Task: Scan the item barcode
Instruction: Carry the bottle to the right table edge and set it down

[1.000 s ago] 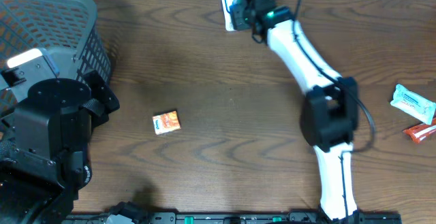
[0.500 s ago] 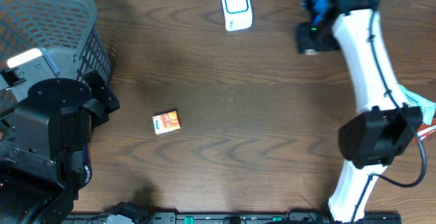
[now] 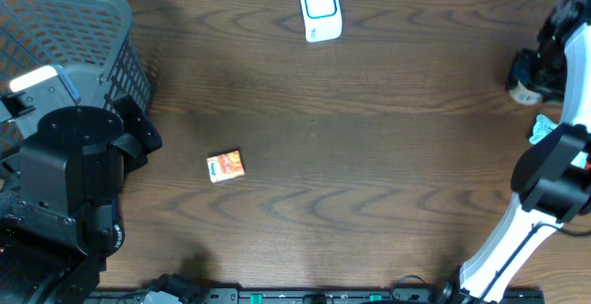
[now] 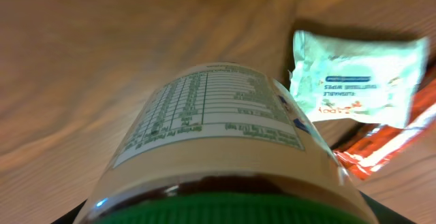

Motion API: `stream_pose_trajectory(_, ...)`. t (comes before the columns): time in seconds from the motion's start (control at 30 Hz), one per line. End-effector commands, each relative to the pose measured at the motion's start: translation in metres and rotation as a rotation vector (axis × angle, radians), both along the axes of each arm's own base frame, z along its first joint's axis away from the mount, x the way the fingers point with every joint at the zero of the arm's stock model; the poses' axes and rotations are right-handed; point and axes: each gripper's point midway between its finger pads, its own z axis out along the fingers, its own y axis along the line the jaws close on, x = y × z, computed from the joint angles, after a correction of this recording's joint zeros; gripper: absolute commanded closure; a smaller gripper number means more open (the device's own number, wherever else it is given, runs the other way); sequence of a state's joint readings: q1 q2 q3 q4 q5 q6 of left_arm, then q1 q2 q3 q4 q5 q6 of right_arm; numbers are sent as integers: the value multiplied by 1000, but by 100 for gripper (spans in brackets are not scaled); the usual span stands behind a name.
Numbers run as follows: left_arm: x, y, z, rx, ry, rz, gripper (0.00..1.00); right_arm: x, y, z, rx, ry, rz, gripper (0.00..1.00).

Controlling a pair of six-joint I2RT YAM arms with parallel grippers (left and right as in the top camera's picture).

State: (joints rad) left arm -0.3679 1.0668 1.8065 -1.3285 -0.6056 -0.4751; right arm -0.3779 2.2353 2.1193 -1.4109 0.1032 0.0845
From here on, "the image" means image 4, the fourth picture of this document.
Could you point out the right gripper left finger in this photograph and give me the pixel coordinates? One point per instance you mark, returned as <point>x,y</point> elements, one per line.
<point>69,217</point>

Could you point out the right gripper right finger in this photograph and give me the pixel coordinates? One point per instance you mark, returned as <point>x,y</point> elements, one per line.
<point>384,214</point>

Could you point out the red orange snack bag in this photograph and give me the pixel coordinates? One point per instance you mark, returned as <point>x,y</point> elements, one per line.
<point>372,149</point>

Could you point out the white wet wipes pack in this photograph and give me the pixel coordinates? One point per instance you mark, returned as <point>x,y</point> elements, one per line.
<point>370,82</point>

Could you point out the green lid jar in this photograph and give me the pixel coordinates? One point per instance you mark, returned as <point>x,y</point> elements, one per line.
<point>223,143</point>

